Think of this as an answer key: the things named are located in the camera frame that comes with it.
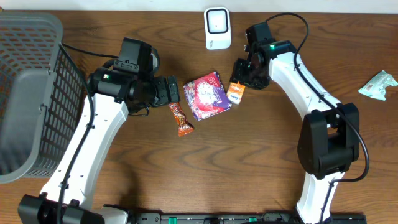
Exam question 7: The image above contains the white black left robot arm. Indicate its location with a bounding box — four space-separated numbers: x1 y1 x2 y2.
17 37 180 223

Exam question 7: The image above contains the mint green wipes pack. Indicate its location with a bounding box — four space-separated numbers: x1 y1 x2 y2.
358 70 397 101

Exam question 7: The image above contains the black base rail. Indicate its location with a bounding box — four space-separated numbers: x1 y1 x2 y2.
133 212 368 224

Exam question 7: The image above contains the orange red chocolate bar wrapper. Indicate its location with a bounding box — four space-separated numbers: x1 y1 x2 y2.
169 102 194 137

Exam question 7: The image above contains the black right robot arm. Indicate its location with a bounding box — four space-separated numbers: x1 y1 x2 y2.
231 22 359 223

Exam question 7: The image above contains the white barcode scanner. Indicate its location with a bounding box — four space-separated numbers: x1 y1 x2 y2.
203 7 232 50

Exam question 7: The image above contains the red purple snack bag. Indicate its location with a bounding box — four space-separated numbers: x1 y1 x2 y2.
183 72 232 121

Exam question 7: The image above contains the small orange box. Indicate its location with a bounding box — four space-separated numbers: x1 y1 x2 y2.
226 82 245 105

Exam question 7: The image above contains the dark grey plastic basket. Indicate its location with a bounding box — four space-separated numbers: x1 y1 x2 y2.
1 12 84 184

